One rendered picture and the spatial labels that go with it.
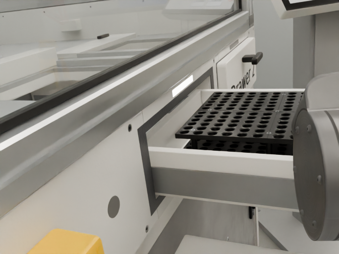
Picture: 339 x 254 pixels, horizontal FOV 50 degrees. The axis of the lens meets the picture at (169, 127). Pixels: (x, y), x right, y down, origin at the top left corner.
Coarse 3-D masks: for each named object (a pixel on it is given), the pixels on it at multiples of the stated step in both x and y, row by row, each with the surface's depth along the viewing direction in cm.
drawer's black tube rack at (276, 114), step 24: (216, 96) 59; (240, 96) 57; (264, 96) 56; (288, 96) 54; (192, 120) 50; (216, 120) 48; (240, 120) 47; (264, 120) 46; (288, 120) 45; (192, 144) 46; (216, 144) 48; (240, 144) 47; (264, 144) 47; (288, 144) 45
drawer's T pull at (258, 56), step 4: (260, 52) 80; (244, 56) 78; (248, 56) 78; (252, 56) 77; (256, 56) 76; (260, 56) 78; (244, 60) 78; (248, 60) 77; (252, 60) 75; (256, 60) 75; (252, 64) 75; (256, 64) 75
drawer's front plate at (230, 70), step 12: (240, 48) 78; (252, 48) 88; (228, 60) 68; (240, 60) 77; (228, 72) 68; (240, 72) 77; (252, 72) 89; (228, 84) 68; (240, 84) 78; (252, 84) 90
